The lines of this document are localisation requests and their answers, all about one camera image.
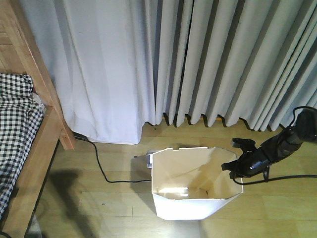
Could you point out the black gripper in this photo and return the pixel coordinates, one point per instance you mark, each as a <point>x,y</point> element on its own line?
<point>247,166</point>

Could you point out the white plastic trash bin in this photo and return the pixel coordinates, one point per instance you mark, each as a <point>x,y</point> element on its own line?
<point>189,183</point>

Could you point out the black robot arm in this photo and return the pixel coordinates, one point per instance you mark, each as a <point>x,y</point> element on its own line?
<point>303,128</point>

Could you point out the floor power outlet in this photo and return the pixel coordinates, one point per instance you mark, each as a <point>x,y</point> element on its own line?
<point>144,160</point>

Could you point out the grey pleated curtain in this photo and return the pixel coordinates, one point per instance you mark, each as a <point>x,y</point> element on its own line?
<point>254,60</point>

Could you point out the white curtain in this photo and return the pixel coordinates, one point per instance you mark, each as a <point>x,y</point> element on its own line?
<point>97,55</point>

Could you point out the round grey rug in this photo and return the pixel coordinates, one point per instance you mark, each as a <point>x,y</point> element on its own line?
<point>34,230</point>

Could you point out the black white checkered bedding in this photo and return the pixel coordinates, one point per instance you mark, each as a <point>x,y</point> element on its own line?
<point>20,119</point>

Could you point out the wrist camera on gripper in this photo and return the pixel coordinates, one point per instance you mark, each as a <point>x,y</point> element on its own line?
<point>246,145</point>

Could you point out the wooden bed frame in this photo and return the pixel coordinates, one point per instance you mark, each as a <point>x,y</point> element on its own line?
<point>20,56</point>

